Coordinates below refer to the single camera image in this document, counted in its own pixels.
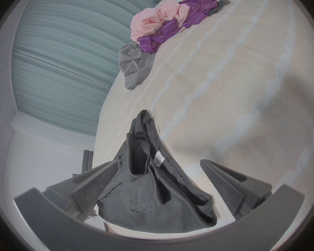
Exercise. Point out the black T-shirt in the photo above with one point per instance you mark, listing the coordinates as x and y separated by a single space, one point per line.
151 197

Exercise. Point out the grey garment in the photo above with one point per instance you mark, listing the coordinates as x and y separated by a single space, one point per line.
136 64

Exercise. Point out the purple garment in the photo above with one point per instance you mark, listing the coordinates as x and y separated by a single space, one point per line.
196 9

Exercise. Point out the pink garment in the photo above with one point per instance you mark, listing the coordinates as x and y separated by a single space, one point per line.
151 19

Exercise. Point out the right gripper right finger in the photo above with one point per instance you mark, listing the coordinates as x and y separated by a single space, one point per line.
233 187

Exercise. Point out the bed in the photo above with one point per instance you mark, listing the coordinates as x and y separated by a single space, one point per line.
225 87

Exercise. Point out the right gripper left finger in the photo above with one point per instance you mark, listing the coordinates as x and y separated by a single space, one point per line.
94 184

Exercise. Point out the blue-green curtain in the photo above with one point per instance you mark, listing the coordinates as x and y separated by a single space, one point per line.
62 95
81 27

